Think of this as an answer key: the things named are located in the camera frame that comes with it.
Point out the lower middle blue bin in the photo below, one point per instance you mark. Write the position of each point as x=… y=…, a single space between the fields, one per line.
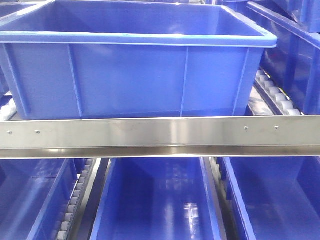
x=157 y=198

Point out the roller track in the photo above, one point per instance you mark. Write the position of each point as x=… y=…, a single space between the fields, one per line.
x=78 y=218
x=266 y=99

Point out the lower left blue bin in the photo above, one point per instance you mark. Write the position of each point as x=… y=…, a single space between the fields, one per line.
x=34 y=196

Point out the blue target box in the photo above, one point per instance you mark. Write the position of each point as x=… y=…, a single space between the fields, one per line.
x=94 y=59

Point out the lower steel cross rail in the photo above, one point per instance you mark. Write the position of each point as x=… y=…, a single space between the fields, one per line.
x=245 y=136

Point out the lower left roller track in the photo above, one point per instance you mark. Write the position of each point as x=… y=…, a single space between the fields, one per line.
x=78 y=218

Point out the right side roller track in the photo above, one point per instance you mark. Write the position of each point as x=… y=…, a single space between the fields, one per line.
x=266 y=99

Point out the large blue bin right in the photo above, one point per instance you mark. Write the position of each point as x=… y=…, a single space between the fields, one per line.
x=294 y=64

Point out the lower right blue bin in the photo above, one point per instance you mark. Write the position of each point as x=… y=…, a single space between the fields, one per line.
x=273 y=198

